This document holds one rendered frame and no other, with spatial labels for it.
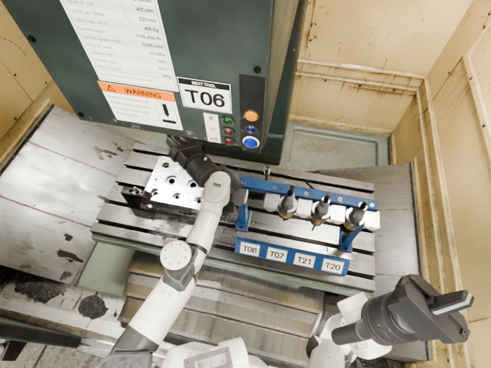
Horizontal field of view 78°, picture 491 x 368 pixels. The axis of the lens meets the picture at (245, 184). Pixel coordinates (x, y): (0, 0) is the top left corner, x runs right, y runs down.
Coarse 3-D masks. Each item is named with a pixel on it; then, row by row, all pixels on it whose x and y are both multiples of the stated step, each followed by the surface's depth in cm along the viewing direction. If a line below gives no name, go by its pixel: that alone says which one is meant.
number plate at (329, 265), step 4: (324, 260) 117; (328, 260) 117; (332, 260) 117; (324, 264) 118; (328, 264) 118; (332, 264) 117; (336, 264) 117; (340, 264) 117; (324, 268) 118; (328, 268) 118; (332, 268) 118; (336, 268) 117; (340, 268) 117; (336, 272) 118; (340, 272) 118
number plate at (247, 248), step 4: (244, 244) 121; (248, 244) 121; (252, 244) 120; (240, 248) 122; (244, 248) 122; (248, 248) 121; (252, 248) 121; (256, 248) 121; (240, 252) 122; (244, 252) 122; (248, 252) 122; (252, 252) 121; (256, 252) 121
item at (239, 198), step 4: (240, 188) 104; (244, 188) 104; (248, 188) 104; (232, 192) 103; (236, 192) 103; (240, 192) 103; (244, 192) 103; (232, 196) 102; (236, 196) 102; (240, 196) 102; (244, 196) 102; (232, 200) 101; (236, 200) 101; (240, 200) 101; (244, 200) 101; (236, 204) 101; (240, 204) 101
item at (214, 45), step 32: (32, 0) 47; (160, 0) 43; (192, 0) 42; (224, 0) 41; (256, 0) 40; (288, 0) 57; (32, 32) 52; (64, 32) 51; (192, 32) 46; (224, 32) 45; (256, 32) 44; (288, 32) 74; (64, 64) 57; (192, 64) 51; (224, 64) 49; (256, 64) 48; (64, 96) 65; (96, 96) 63; (160, 128) 67; (192, 128) 65
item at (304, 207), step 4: (300, 200) 101; (304, 200) 101; (308, 200) 101; (312, 200) 101; (300, 204) 100; (304, 204) 100; (308, 204) 100; (312, 204) 101; (300, 208) 100; (304, 208) 100; (308, 208) 100; (296, 212) 99; (300, 212) 99; (304, 212) 99; (308, 212) 99; (300, 216) 98; (304, 216) 98; (308, 216) 98
